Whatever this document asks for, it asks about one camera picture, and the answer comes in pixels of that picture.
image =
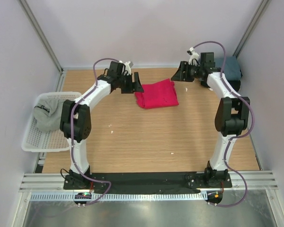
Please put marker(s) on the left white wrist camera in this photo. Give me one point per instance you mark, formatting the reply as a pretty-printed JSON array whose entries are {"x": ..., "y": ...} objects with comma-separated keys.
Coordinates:
[{"x": 128, "y": 66}]

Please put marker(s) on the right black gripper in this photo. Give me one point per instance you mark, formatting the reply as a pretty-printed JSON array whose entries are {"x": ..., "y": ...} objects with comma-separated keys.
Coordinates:
[{"x": 184, "y": 66}]

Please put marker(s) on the folded blue t shirt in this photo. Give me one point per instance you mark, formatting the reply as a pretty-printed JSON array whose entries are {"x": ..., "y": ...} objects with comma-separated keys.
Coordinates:
[{"x": 232, "y": 69}]

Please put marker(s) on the white perforated plastic basket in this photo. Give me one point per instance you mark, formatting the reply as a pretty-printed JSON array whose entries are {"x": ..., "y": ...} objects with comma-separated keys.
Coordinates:
[{"x": 35, "y": 140}]

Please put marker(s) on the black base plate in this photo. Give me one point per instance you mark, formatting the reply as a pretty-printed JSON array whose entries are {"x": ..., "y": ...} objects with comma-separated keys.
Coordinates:
[{"x": 148, "y": 183}]

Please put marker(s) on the grey t shirt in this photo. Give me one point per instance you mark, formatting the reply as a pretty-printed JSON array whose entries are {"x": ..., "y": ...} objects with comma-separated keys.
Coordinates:
[{"x": 47, "y": 113}]

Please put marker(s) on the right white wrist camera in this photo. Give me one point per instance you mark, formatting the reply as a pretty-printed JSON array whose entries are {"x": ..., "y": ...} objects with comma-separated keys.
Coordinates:
[{"x": 194, "y": 57}]

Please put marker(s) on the aluminium frame post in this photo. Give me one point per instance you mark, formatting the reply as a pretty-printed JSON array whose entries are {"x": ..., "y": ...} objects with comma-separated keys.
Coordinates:
[
  {"x": 33, "y": 21},
  {"x": 251, "y": 26}
]

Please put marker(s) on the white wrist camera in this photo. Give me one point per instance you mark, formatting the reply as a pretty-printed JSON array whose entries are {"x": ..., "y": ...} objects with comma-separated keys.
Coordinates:
[
  {"x": 128, "y": 66},
  {"x": 194, "y": 57}
]

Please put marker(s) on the right aluminium frame post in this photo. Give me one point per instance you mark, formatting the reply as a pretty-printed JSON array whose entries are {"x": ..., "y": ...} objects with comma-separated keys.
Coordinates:
[{"x": 251, "y": 26}]

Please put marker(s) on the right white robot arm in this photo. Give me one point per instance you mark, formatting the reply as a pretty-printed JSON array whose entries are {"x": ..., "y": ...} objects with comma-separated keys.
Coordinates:
[{"x": 230, "y": 121}]

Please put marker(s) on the white slotted cable duct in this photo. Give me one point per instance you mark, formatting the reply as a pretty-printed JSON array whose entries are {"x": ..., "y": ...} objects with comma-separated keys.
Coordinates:
[{"x": 83, "y": 196}]

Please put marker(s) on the left aluminium frame post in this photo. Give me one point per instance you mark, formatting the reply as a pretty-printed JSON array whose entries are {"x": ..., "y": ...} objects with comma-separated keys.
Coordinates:
[{"x": 33, "y": 21}]

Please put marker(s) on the folded black t shirt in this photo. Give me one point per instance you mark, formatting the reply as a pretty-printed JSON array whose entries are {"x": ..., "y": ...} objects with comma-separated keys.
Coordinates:
[{"x": 235, "y": 84}]

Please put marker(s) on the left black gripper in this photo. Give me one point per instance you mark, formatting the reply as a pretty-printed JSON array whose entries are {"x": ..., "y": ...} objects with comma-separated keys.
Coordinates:
[{"x": 134, "y": 87}]

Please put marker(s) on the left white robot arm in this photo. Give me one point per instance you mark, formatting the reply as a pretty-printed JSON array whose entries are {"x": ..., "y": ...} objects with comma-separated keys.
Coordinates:
[{"x": 76, "y": 118}]

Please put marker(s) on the red t shirt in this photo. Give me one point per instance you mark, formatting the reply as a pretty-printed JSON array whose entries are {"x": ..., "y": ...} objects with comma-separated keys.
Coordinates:
[{"x": 157, "y": 95}]

